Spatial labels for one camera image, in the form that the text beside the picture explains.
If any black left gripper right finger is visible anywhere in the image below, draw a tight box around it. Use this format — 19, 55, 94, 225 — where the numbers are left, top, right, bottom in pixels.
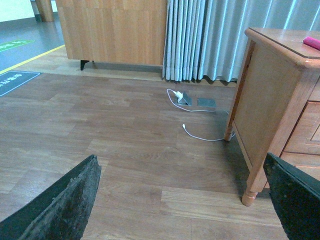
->
263, 152, 320, 240

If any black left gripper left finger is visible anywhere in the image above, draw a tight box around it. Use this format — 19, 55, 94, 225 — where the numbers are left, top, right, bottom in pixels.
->
0, 155, 102, 240

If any wooden top drawer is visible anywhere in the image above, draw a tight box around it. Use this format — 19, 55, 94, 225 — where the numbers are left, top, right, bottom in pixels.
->
285, 101, 320, 155

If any pink marker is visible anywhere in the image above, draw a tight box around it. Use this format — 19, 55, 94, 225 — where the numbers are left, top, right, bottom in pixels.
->
302, 36, 320, 50

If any wooden nightstand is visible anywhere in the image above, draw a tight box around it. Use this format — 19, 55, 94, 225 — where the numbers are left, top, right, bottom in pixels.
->
224, 27, 320, 206

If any dark blue floor sign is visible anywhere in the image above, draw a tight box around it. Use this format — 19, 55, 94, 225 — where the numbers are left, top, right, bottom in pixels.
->
0, 70, 41, 97

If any open floor socket box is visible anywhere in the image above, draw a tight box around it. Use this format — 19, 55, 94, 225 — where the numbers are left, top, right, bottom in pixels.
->
176, 92, 192, 106

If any white charger plug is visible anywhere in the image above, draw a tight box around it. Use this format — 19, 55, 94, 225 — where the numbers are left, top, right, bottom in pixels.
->
175, 91, 183, 99

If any green floor sticker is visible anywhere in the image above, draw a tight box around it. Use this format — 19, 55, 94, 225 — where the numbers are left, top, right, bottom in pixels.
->
0, 39, 34, 52

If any grey pleated curtain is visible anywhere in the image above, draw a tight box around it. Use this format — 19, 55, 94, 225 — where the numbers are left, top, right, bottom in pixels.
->
162, 0, 320, 82

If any light wooden cabinet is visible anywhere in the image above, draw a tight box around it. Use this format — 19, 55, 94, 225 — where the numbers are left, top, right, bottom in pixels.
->
56, 0, 168, 66

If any wooden pillar base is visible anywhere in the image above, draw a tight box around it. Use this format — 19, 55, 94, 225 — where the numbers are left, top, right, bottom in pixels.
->
35, 0, 54, 22

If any white charger cable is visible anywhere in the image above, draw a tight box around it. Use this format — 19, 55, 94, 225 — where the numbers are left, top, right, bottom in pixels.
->
166, 88, 236, 142

